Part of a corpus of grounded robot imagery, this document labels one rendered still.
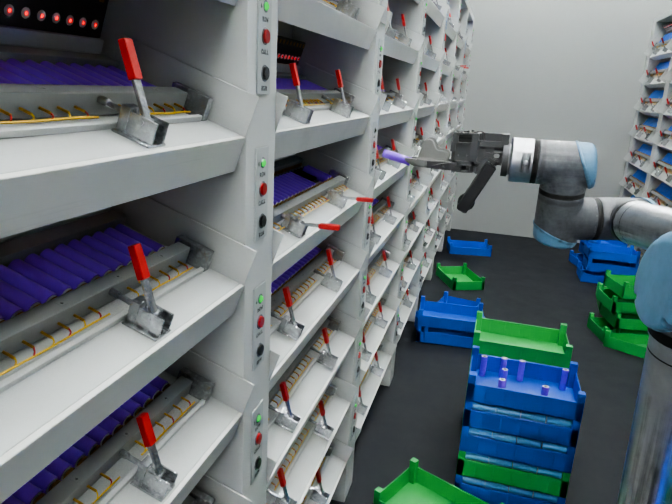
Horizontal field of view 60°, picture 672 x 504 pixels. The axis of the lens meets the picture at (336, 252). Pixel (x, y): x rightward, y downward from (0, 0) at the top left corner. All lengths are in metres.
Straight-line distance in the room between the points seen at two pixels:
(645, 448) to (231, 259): 0.57
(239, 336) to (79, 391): 0.31
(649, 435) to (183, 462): 0.56
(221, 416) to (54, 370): 0.33
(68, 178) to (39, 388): 0.17
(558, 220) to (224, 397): 0.76
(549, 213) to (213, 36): 0.79
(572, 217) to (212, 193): 0.78
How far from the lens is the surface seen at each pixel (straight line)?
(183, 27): 0.75
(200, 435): 0.78
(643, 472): 0.86
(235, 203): 0.73
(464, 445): 1.76
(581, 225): 1.28
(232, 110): 0.72
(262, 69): 0.74
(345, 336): 1.50
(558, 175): 1.23
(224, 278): 0.75
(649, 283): 0.77
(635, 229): 1.20
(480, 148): 1.25
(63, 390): 0.52
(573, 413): 1.70
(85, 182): 0.48
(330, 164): 1.41
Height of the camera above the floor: 1.14
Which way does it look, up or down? 16 degrees down
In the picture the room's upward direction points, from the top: 3 degrees clockwise
